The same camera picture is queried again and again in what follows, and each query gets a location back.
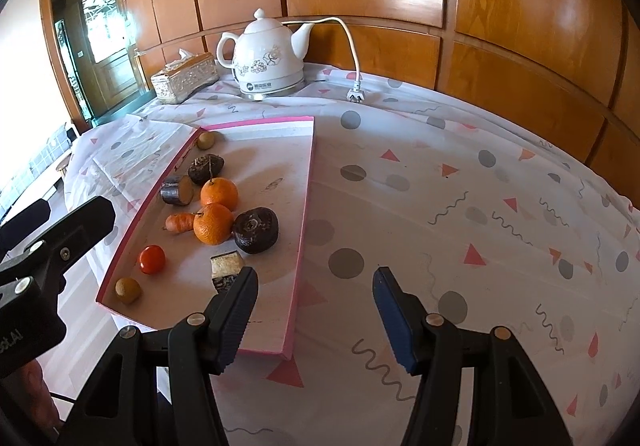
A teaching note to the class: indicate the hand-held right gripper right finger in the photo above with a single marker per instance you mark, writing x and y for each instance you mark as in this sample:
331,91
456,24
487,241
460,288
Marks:
395,321

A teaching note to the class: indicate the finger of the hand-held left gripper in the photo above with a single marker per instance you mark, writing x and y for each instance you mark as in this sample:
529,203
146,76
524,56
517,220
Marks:
85,221
25,216

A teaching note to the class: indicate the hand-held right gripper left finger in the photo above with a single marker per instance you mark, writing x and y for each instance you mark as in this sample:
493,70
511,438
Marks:
235,321

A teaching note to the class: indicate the dark eggplant piece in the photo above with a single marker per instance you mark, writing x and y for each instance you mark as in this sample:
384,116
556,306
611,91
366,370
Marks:
225,268

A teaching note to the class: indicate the red cherry tomato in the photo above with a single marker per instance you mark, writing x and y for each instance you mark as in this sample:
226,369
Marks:
151,259

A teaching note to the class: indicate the brown longan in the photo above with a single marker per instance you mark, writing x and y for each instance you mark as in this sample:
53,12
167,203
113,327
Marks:
128,290
205,141

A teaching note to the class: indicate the small orange carrot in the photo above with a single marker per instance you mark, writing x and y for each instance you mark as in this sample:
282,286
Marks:
181,222

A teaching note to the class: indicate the purple sugarcane piece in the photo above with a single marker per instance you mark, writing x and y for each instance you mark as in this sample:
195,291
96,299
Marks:
177,190

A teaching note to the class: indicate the stemmed mandarin orange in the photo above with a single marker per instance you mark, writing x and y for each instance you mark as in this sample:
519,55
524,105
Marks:
220,193

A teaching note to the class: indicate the pink cardboard tray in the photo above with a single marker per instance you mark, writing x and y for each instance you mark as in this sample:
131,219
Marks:
280,166

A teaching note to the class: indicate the person's left hand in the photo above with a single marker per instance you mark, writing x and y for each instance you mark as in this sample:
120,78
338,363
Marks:
39,388

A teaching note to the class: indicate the small wooden stool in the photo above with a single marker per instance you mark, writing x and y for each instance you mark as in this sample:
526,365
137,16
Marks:
63,165

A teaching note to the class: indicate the blue plaid sofa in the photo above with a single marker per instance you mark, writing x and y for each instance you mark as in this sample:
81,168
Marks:
45,151

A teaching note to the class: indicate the white patterned tablecloth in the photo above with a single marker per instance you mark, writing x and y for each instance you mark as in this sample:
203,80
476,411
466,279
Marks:
425,176

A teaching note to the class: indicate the wooden glass door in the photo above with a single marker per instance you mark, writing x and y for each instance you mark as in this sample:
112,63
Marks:
107,61

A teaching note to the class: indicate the ornate cream tissue box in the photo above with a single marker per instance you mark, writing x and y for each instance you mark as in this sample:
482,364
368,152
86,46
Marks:
182,79

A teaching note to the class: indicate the white floral electric kettle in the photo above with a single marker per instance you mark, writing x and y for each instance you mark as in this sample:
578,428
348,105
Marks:
265,61

